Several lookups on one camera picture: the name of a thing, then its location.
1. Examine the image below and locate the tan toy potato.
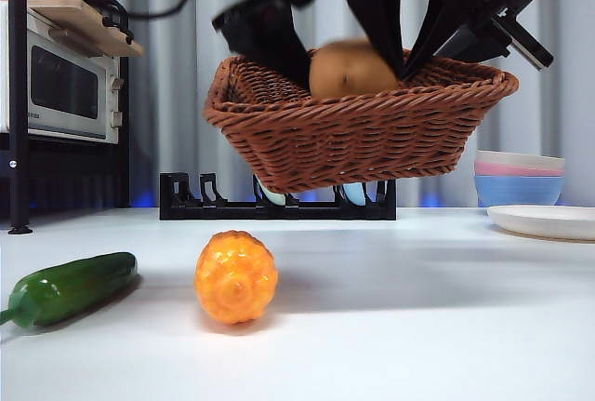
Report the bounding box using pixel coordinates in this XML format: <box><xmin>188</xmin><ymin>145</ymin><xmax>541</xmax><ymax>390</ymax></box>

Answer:
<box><xmin>308</xmin><ymin>37</ymin><xmax>402</xmax><ymax>99</ymax></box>

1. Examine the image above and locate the brown wicker basket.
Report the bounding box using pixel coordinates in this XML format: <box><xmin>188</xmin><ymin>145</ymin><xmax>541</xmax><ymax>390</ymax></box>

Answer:
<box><xmin>203</xmin><ymin>49</ymin><xmax>520</xmax><ymax>194</ymax></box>

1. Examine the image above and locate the orange toy corn cob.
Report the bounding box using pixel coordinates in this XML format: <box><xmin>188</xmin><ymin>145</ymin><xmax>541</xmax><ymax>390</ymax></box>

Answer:
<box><xmin>193</xmin><ymin>230</ymin><xmax>280</xmax><ymax>326</ymax></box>

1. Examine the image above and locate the green toy cucumber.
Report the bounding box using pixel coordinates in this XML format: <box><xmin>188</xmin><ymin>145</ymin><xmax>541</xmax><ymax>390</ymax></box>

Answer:
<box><xmin>0</xmin><ymin>252</ymin><xmax>139</xmax><ymax>330</ymax></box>

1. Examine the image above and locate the cream bowl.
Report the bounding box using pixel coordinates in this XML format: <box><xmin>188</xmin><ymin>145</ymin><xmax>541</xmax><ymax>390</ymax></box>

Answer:
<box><xmin>474</xmin><ymin>150</ymin><xmax>566</xmax><ymax>172</ymax></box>

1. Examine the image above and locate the grey curtain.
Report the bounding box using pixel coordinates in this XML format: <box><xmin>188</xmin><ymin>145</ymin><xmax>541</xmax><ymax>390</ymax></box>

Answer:
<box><xmin>0</xmin><ymin>0</ymin><xmax>595</xmax><ymax>209</ymax></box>

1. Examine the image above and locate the pink bowl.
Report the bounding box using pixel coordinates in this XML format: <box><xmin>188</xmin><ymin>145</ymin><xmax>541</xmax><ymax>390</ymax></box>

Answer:
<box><xmin>474</xmin><ymin>162</ymin><xmax>566</xmax><ymax>178</ymax></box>

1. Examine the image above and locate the blue bowl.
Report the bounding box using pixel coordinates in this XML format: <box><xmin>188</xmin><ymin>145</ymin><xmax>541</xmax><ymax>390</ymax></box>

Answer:
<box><xmin>474</xmin><ymin>175</ymin><xmax>565</xmax><ymax>209</ymax></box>

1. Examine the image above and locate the pale green plate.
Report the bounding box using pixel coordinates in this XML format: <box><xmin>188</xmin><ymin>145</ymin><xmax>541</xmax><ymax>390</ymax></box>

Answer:
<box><xmin>257</xmin><ymin>177</ymin><xmax>287</xmax><ymax>207</ymax></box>

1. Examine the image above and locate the pale blue plate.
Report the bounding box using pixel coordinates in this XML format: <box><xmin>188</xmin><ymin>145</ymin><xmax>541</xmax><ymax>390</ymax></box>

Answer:
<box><xmin>341</xmin><ymin>181</ymin><xmax>368</xmax><ymax>207</ymax></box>

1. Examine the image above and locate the wooden cutting board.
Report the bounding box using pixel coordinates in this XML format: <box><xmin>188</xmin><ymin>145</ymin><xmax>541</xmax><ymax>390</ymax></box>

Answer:
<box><xmin>25</xmin><ymin>0</ymin><xmax>145</xmax><ymax>59</ymax></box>

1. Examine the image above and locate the black dish rack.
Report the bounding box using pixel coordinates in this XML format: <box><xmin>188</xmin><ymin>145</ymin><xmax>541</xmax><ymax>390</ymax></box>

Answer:
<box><xmin>159</xmin><ymin>170</ymin><xmax>398</xmax><ymax>221</ymax></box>

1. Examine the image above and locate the white flat plate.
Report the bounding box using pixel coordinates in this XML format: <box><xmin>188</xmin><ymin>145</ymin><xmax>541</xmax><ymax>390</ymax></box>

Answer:
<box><xmin>486</xmin><ymin>205</ymin><xmax>595</xmax><ymax>242</ymax></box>

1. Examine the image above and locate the white toaster oven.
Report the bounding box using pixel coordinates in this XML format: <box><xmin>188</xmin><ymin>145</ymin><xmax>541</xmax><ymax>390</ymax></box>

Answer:
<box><xmin>0</xmin><ymin>0</ymin><xmax>125</xmax><ymax>146</ymax></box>

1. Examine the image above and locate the black metal handle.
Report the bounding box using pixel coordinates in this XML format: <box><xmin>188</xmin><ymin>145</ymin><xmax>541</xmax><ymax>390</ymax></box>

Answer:
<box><xmin>79</xmin><ymin>0</ymin><xmax>135</xmax><ymax>47</ymax></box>

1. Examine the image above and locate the black metal shelf frame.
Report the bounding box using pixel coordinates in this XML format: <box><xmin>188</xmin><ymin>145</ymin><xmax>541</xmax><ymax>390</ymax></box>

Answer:
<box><xmin>0</xmin><ymin>0</ymin><xmax>131</xmax><ymax>236</ymax></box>

